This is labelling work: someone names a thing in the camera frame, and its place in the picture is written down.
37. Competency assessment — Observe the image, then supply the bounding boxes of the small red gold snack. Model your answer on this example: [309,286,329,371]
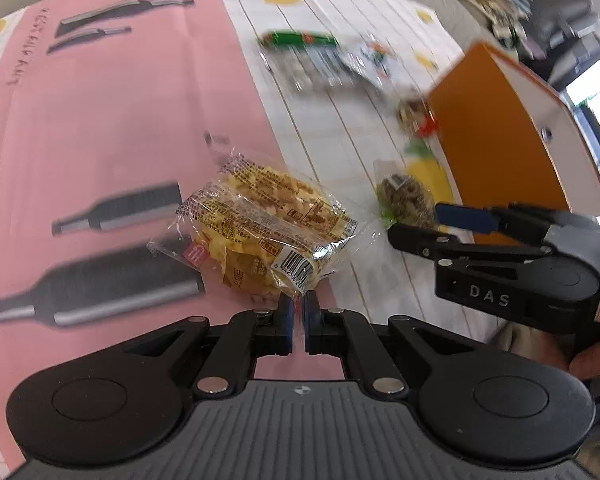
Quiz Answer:
[397,97,441,138]

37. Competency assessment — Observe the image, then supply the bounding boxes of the person's right hand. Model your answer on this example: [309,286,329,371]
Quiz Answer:
[569,335,600,386]

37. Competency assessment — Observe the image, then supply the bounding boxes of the green sausage stick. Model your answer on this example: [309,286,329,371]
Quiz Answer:
[259,30,340,50]

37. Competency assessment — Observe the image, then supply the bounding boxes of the person's beige trouser leg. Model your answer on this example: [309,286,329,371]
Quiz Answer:
[490,317,581,371]

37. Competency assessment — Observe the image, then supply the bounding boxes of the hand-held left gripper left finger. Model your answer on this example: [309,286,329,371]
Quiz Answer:
[115,292,297,393]

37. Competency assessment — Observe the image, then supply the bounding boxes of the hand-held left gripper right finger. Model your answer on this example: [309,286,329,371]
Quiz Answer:
[302,292,511,393]

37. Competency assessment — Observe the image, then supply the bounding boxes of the pink white printed tablecloth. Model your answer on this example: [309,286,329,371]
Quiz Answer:
[0,0,531,471]

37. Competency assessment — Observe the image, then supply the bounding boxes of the grey office chair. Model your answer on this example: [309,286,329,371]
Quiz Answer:
[527,0,600,61]

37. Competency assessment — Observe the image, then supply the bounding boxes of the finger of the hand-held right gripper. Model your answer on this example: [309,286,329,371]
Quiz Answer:
[434,201,600,245]
[387,224,543,263]

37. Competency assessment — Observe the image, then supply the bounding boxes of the clear packet grey label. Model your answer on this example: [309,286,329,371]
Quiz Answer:
[265,45,361,92]

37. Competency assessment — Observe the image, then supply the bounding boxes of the orange cardboard box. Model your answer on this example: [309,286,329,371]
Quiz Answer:
[427,42,600,216]

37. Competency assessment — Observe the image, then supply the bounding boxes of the brown round snack clear wrapper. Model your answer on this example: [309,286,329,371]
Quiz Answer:
[374,160,438,228]

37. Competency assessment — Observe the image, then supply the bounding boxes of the stack of books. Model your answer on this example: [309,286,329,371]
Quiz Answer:
[457,0,531,48]

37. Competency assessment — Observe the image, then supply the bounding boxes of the clear packet yellow crackers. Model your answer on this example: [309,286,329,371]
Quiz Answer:
[147,147,358,295]

